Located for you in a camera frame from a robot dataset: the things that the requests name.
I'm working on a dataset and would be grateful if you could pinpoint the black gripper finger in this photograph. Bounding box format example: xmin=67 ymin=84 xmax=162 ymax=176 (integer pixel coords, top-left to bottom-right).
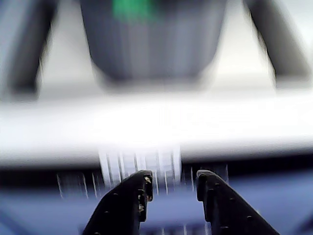
xmin=82 ymin=170 xmax=154 ymax=235
xmin=196 ymin=169 xmax=281 ymax=235

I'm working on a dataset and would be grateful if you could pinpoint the gray plastic recipient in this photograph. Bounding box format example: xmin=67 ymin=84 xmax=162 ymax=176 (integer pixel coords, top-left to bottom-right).
xmin=80 ymin=0 xmax=227 ymax=83

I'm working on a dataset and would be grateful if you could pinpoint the white ribbed plastic piece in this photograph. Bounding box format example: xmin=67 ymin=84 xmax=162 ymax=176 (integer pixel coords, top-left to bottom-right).
xmin=97 ymin=143 xmax=183 ymax=195

